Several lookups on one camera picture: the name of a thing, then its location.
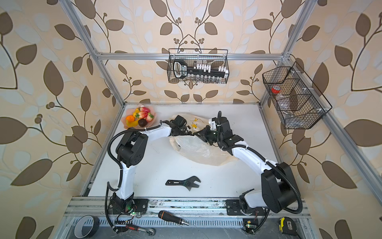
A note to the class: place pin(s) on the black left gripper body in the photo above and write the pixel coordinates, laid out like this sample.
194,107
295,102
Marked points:
181,133

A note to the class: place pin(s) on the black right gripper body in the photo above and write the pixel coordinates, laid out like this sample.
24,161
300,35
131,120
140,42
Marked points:
220,138

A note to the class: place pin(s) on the banana print plastic bag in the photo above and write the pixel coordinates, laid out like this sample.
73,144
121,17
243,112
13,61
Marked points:
196,150

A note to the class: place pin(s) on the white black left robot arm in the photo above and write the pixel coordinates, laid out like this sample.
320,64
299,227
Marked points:
127,149

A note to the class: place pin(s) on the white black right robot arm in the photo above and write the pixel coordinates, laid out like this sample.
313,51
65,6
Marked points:
279,190

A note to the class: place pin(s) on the toy strawberry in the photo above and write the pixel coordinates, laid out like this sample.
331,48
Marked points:
149,117

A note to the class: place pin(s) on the dark purple toy plum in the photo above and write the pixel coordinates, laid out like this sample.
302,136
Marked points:
142,122

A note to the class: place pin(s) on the orange toy tangerine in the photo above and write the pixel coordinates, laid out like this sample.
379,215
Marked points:
130,119

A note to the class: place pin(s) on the pink fruit plate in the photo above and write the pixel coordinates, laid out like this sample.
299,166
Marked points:
142,116

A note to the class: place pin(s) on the black adjustable wrench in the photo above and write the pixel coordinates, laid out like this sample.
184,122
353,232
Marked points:
187,183

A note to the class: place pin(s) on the socket set holder black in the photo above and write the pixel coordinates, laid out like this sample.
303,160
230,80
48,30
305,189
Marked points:
181,70

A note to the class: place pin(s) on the clear bottle red cap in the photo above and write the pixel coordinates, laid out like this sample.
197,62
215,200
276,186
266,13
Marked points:
282,101

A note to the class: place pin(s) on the black orange screwdriver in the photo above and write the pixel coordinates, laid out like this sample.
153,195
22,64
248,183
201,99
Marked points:
168,217

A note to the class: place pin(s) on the yellow black tape measure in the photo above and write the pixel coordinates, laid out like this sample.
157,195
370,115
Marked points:
288,226

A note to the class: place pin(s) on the black tape roll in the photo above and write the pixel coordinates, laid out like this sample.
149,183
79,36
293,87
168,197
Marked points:
86,227

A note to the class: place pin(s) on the black wire basket back wall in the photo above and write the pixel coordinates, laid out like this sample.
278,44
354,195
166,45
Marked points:
192,56

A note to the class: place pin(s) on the black wire basket wall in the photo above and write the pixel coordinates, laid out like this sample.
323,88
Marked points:
307,101
192,56

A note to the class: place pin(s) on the black wire basket right wall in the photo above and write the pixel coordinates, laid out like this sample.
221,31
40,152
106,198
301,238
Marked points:
307,101

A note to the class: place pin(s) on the red handled ratchet wrench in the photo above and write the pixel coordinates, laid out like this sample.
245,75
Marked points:
150,231

